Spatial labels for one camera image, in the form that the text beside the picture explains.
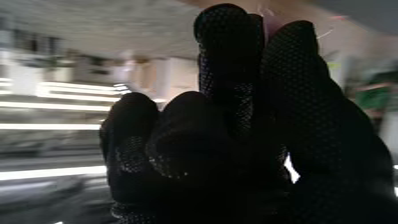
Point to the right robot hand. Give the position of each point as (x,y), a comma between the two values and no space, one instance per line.
(238,150)

